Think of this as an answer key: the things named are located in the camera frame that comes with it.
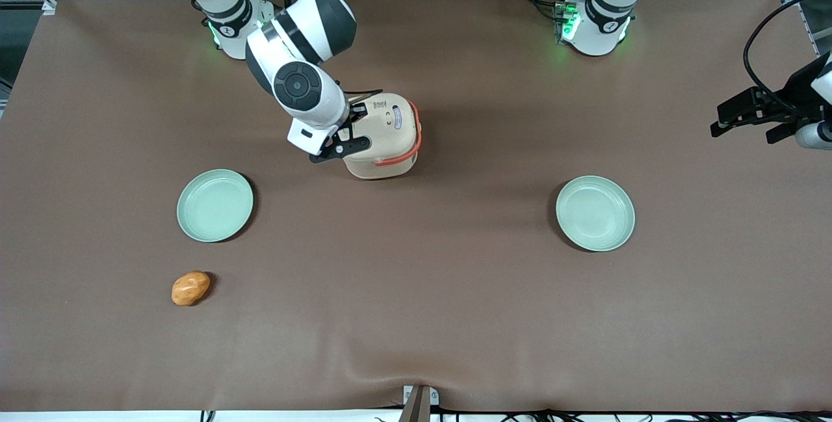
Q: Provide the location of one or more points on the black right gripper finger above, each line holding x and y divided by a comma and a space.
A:
344, 147
352, 116

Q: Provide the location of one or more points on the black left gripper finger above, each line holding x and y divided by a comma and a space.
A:
754, 106
782, 132

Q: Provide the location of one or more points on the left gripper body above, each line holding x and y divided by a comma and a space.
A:
794, 92

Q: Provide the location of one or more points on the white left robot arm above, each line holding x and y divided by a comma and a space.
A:
598, 25

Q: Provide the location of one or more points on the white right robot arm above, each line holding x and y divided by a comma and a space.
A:
299, 84

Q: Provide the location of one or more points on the pale green round plate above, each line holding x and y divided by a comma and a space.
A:
215, 206
595, 214

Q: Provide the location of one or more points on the brown table cloth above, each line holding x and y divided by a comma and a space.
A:
416, 318

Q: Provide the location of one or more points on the orange brown potato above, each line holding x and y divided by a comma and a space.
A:
190, 288

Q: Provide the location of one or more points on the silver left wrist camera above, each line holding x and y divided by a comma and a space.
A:
816, 137

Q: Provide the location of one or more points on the metal table edge bracket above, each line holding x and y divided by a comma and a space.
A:
419, 402

